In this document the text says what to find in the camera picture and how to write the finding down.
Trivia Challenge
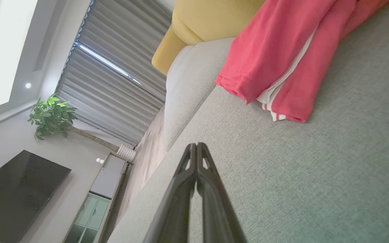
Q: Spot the light grey sofa seat cushion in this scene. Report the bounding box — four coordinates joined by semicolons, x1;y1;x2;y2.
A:
163;37;236;151

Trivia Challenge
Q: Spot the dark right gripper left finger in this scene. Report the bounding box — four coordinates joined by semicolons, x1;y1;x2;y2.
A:
144;143;197;243

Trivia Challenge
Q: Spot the white ribbed plant pot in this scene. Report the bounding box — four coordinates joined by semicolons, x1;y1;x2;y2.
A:
116;144;137;162

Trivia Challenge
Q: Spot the black flat television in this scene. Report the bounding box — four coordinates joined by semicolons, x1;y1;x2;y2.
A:
0;150;72;243

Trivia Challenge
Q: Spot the white cabinet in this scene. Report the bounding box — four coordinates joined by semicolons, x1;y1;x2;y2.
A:
90;154;126;199

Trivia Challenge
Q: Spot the large grey sofa seat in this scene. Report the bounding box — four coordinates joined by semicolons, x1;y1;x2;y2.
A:
107;0;389;243

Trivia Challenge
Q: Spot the red white striped garment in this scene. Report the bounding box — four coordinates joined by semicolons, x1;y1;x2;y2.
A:
215;0;389;123

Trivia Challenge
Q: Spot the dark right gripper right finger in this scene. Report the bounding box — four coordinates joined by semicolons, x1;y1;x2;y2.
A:
197;143;247;243

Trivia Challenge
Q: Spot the yellow sofa back cushion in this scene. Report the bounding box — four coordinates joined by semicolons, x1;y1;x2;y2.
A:
152;24;190;75
172;0;266;46

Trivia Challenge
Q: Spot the green potted tree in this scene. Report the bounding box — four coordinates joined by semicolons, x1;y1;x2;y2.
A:
28;93;119;151

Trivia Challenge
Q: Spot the grey pleated curtain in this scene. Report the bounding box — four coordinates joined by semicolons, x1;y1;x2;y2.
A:
55;0;173;146

